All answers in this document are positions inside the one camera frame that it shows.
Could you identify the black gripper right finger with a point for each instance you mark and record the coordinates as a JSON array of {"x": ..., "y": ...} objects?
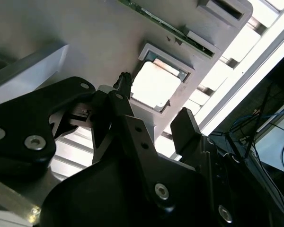
[{"x": 187, "y": 132}]

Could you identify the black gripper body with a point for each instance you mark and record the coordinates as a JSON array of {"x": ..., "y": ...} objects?
[{"x": 109, "y": 201}]

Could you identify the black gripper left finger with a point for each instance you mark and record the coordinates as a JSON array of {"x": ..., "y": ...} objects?
[{"x": 19, "y": 123}]

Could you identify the silver square CPU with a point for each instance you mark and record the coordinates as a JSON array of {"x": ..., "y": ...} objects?
[{"x": 153, "y": 82}]

